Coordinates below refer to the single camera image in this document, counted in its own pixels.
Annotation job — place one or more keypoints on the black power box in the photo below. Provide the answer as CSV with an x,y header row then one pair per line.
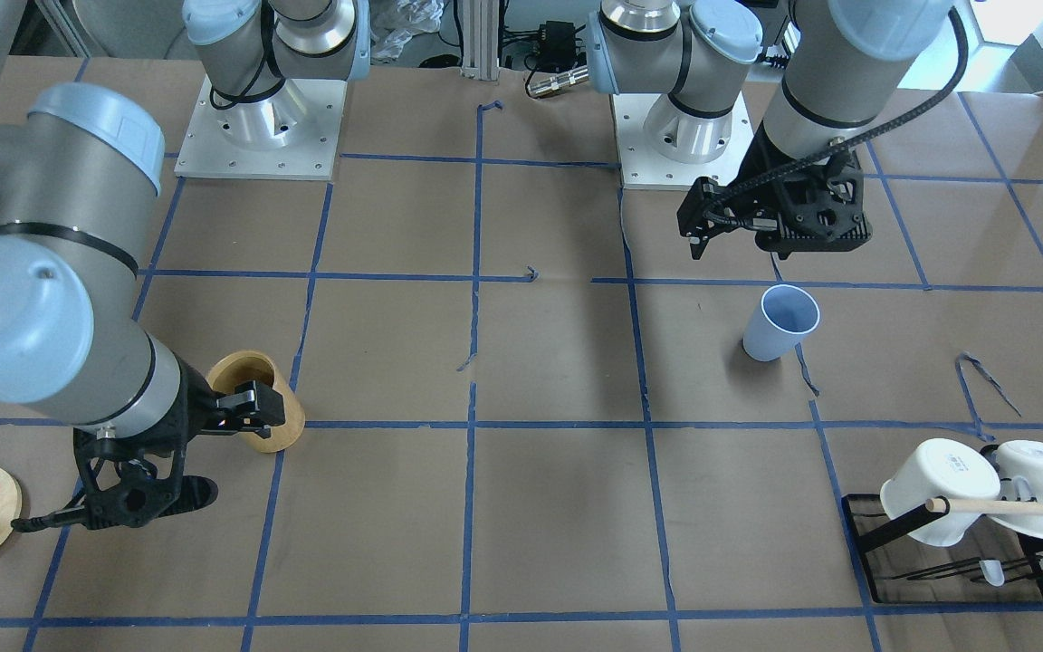
x,y
556,47

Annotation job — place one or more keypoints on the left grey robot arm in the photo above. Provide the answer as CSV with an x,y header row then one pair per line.
x,y
850,59

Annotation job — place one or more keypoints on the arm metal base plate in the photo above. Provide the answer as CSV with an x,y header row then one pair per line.
x,y
291,136
689,149

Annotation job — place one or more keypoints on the light blue plastic cup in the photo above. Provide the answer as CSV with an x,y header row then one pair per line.
x,y
784,316

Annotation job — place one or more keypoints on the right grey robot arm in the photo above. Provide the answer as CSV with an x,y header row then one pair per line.
x,y
77,182

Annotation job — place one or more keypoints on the bamboo chopstick holder cup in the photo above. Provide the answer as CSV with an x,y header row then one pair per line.
x,y
254,401

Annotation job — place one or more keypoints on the aluminium extrusion post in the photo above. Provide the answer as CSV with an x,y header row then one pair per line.
x,y
480,59

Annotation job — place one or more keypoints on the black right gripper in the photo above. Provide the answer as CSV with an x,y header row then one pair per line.
x,y
198,403

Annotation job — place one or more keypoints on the wooden dowel rod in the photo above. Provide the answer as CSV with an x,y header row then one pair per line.
x,y
943,505

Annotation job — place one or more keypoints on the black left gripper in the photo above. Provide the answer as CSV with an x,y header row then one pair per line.
x,y
751,186

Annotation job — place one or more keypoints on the white mug near rack end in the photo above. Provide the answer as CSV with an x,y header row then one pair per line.
x,y
939,467

